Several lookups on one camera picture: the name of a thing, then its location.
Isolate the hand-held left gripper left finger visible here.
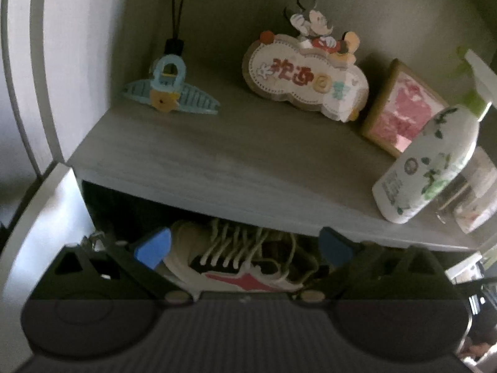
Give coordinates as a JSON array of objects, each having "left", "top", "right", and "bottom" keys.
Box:
[{"left": 50, "top": 227, "right": 194, "bottom": 304}]

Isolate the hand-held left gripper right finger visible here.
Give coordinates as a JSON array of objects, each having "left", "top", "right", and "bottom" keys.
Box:
[{"left": 298, "top": 227, "right": 447, "bottom": 304}]

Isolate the grey shoe cabinet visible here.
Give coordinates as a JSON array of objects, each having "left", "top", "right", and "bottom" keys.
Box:
[{"left": 66, "top": 58, "right": 497, "bottom": 280}]

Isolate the plain white cabinet door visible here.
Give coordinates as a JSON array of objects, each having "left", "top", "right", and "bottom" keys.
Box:
[{"left": 0, "top": 161, "right": 98, "bottom": 311}]

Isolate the white lotion pump bottle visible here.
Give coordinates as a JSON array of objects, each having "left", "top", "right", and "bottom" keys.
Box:
[{"left": 372, "top": 48, "right": 497, "bottom": 225}]

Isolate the clear plastic jar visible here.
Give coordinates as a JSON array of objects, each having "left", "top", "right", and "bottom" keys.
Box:
[{"left": 439, "top": 145, "right": 497, "bottom": 234}]

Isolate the blue airplane ornament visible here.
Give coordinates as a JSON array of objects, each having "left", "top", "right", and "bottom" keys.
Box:
[{"left": 122, "top": 55, "right": 221, "bottom": 115}]

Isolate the cartoon mouse welcome sign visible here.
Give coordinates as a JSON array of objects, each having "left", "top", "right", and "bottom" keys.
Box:
[{"left": 242, "top": 0, "right": 369, "bottom": 123}]

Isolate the white flower reed diffuser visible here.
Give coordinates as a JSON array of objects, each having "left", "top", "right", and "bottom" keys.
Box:
[{"left": 160, "top": 0, "right": 200, "bottom": 57}]

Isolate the wooden picture frame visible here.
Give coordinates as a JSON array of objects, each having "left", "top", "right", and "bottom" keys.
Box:
[{"left": 360, "top": 58, "right": 451, "bottom": 159}]

